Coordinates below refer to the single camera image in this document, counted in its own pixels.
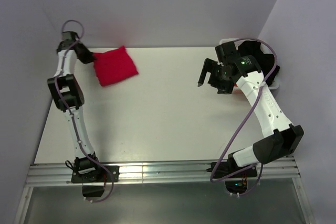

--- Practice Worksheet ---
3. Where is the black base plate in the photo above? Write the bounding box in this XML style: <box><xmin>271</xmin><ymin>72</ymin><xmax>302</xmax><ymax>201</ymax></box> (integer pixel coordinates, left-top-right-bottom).
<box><xmin>213</xmin><ymin>161</ymin><xmax>258</xmax><ymax>179</ymax></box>
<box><xmin>71</xmin><ymin>165</ymin><xmax>119</xmax><ymax>184</ymax></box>

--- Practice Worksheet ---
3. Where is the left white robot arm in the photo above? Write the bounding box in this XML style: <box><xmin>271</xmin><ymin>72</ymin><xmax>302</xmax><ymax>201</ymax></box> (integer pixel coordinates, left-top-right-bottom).
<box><xmin>47</xmin><ymin>39</ymin><xmax>102</xmax><ymax>182</ymax></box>

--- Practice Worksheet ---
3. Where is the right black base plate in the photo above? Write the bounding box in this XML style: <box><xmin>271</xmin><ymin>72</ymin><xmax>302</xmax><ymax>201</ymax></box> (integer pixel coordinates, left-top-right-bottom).
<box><xmin>213</xmin><ymin>161</ymin><xmax>258</xmax><ymax>179</ymax></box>

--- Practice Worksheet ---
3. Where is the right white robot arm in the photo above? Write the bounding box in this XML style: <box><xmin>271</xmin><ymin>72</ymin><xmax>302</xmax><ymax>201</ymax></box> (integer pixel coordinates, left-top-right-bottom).
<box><xmin>198</xmin><ymin>55</ymin><xmax>304</xmax><ymax>177</ymax></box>

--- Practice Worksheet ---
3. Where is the red t shirt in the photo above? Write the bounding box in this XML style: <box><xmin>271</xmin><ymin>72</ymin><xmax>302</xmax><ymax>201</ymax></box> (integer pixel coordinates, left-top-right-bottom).
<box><xmin>93</xmin><ymin>46</ymin><xmax>139</xmax><ymax>87</ymax></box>

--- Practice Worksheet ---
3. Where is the aluminium rail frame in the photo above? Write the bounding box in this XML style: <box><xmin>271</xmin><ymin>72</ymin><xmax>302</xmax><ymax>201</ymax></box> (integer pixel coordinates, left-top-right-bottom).
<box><xmin>14</xmin><ymin>157</ymin><xmax>316</xmax><ymax>223</ymax></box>

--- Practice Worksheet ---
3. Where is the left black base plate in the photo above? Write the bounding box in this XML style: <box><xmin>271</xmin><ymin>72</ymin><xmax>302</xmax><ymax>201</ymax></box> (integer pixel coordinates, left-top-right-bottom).
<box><xmin>71</xmin><ymin>165</ymin><xmax>119</xmax><ymax>184</ymax></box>

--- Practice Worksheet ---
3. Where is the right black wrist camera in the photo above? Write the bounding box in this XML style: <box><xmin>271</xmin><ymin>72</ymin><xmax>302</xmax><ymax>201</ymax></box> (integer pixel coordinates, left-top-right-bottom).
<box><xmin>215</xmin><ymin>41</ymin><xmax>239</xmax><ymax>65</ymax></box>

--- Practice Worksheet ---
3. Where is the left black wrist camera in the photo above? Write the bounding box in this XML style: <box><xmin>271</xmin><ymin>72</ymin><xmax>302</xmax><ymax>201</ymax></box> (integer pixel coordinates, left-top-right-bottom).
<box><xmin>61</xmin><ymin>31</ymin><xmax>79</xmax><ymax>43</ymax></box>

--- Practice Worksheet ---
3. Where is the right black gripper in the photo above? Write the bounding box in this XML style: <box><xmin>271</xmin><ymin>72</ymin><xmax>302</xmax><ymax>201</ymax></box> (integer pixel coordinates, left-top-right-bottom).
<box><xmin>198</xmin><ymin>58</ymin><xmax>235</xmax><ymax>94</ymax></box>

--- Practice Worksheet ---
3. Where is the white plastic basket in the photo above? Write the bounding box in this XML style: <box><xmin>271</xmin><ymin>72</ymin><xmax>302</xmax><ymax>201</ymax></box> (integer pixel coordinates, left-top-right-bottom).
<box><xmin>219</xmin><ymin>37</ymin><xmax>280</xmax><ymax>90</ymax></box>

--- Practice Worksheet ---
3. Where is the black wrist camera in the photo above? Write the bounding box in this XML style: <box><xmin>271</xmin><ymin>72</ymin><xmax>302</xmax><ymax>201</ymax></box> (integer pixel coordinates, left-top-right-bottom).
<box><xmin>215</xmin><ymin>41</ymin><xmax>239</xmax><ymax>65</ymax></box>
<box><xmin>61</xmin><ymin>31</ymin><xmax>79</xmax><ymax>43</ymax></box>

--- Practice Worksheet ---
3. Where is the black t shirt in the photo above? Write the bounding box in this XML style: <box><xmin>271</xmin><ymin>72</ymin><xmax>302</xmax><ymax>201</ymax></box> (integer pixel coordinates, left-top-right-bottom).
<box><xmin>237</xmin><ymin>40</ymin><xmax>275</xmax><ymax>76</ymax></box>

